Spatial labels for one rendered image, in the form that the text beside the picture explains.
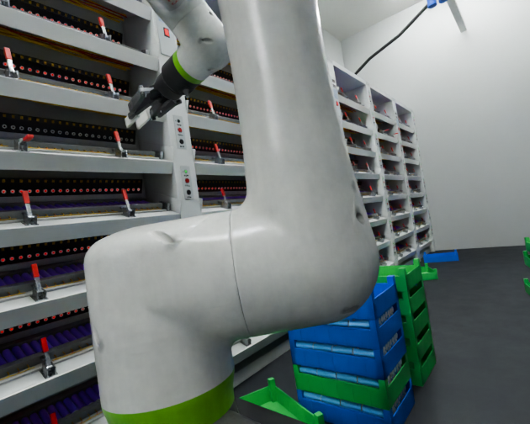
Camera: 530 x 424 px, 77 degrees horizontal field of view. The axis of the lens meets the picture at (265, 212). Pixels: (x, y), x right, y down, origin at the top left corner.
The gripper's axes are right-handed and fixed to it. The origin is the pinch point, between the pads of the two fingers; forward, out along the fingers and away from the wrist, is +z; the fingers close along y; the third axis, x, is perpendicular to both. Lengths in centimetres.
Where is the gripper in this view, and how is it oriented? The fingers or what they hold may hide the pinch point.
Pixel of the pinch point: (137, 119)
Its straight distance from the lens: 110.3
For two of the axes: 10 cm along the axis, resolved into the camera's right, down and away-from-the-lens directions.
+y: 6.2, -0.8, 7.8
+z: -7.2, 3.2, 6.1
